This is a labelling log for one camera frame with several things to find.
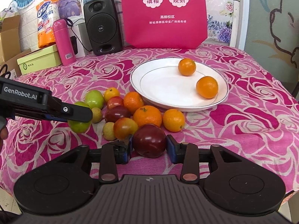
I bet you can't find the green oval fruit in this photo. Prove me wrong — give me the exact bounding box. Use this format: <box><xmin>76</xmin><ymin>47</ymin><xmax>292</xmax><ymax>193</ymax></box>
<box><xmin>67</xmin><ymin>101</ymin><xmax>92</xmax><ymax>133</ymax></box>

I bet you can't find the tan longan fruit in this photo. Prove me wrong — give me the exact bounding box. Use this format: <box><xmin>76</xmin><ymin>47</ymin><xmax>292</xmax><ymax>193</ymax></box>
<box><xmin>92</xmin><ymin>107</ymin><xmax>102</xmax><ymax>123</ymax></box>
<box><xmin>102</xmin><ymin>122</ymin><xmax>116</xmax><ymax>141</ymax></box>

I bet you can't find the dark red plum large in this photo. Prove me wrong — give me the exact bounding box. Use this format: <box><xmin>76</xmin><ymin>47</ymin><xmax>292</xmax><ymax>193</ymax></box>
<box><xmin>132</xmin><ymin>124</ymin><xmax>167</xmax><ymax>158</ymax></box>

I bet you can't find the person's left hand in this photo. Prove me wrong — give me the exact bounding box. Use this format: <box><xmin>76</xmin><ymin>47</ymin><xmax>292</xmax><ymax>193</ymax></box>
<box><xmin>0</xmin><ymin>126</ymin><xmax>8</xmax><ymax>147</ymax></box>

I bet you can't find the green apple round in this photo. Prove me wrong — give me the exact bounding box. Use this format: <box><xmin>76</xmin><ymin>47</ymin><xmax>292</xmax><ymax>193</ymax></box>
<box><xmin>84</xmin><ymin>90</ymin><xmax>104</xmax><ymax>109</ymax></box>

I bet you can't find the red yellow apple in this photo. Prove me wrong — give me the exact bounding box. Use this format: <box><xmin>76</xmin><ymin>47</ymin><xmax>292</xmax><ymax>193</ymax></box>
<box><xmin>113</xmin><ymin>117</ymin><xmax>139</xmax><ymax>140</ymax></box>

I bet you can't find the yellow orange right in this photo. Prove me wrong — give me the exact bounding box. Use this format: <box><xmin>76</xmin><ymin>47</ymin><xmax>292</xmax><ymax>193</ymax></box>
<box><xmin>163</xmin><ymin>109</ymin><xmax>185</xmax><ymax>133</ymax></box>

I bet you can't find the small yellow orange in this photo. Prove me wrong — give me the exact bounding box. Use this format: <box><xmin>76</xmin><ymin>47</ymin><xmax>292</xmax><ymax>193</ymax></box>
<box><xmin>103</xmin><ymin>87</ymin><xmax>120</xmax><ymax>102</ymax></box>

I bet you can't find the small red apple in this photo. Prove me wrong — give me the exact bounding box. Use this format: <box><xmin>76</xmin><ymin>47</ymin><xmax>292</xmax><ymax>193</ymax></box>
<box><xmin>107</xmin><ymin>96</ymin><xmax>124</xmax><ymax>109</ymax></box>

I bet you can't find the large navel orange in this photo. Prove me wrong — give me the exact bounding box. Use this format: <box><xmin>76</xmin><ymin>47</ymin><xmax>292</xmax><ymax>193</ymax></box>
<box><xmin>133</xmin><ymin>105</ymin><xmax>162</xmax><ymax>127</ymax></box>

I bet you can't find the brown cardboard box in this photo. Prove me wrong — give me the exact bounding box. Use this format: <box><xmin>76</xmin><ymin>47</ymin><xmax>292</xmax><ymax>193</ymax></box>
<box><xmin>1</xmin><ymin>15</ymin><xmax>31</xmax><ymax>79</ymax></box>

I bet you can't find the green cardboard box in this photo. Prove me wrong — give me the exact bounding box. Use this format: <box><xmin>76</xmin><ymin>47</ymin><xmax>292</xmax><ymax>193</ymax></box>
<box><xmin>17</xmin><ymin>45</ymin><xmax>62</xmax><ymax>75</ymax></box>

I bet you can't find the medium orange tangerine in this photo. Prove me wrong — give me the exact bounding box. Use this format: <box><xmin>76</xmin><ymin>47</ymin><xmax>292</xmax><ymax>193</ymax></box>
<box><xmin>123</xmin><ymin>91</ymin><xmax>144</xmax><ymax>115</ymax></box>

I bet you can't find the white box behind thermos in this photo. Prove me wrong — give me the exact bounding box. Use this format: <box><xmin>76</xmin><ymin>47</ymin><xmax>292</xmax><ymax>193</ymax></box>
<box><xmin>68</xmin><ymin>21</ymin><xmax>92</xmax><ymax>58</ymax></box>

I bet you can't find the orange on plate right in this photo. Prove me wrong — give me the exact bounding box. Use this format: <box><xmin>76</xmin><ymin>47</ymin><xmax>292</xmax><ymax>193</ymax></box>
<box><xmin>196</xmin><ymin>76</ymin><xmax>218</xmax><ymax>99</ymax></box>

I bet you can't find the white round plate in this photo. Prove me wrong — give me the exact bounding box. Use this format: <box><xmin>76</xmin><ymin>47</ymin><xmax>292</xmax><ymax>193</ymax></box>
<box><xmin>130</xmin><ymin>58</ymin><xmax>229</xmax><ymax>112</ymax></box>

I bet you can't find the pink thermos bottle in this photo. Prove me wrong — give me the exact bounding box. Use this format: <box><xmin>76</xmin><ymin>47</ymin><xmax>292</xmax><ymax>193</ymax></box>
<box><xmin>53</xmin><ymin>19</ymin><xmax>76</xmax><ymax>66</ymax></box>

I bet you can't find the small orange far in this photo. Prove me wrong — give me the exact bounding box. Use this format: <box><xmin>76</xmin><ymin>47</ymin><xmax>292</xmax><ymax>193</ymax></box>
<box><xmin>178</xmin><ymin>58</ymin><xmax>196</xmax><ymax>76</ymax></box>

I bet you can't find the orange snack bag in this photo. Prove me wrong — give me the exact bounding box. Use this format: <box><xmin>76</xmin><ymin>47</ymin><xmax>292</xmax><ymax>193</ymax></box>
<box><xmin>36</xmin><ymin>0</ymin><xmax>60</xmax><ymax>49</ymax></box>

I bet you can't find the black speaker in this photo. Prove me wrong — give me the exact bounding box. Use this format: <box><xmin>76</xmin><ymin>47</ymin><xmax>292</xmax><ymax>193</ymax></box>
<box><xmin>84</xmin><ymin>0</ymin><xmax>123</xmax><ymax>56</ymax></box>

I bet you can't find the pink tote bag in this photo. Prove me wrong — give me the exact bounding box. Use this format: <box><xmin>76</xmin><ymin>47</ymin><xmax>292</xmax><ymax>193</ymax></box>
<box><xmin>121</xmin><ymin>0</ymin><xmax>208</xmax><ymax>49</ymax></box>

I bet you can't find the black cable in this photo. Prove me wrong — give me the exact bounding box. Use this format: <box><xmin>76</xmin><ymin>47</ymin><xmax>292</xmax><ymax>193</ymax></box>
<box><xmin>63</xmin><ymin>17</ymin><xmax>94</xmax><ymax>53</ymax></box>

